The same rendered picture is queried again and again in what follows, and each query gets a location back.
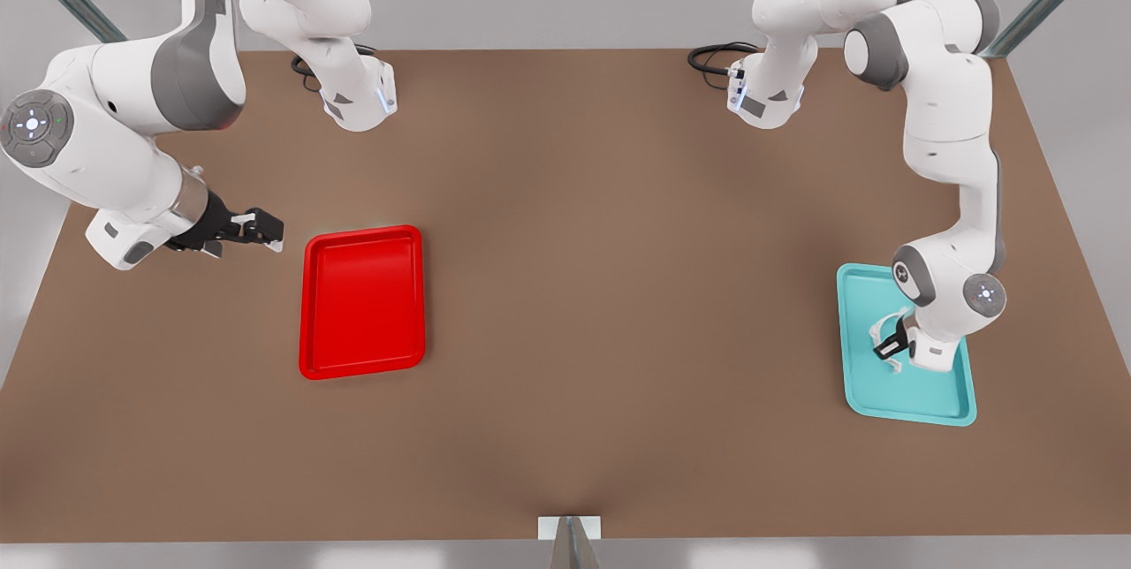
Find white drainage pipe clamp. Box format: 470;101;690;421
869;307;916;374

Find teal rectangular tray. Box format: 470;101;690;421
836;262;978;428

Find red rectangular tray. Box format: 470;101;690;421
298;224;427;381

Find black cable loop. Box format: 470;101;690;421
687;42;763;94
291;42;381;95

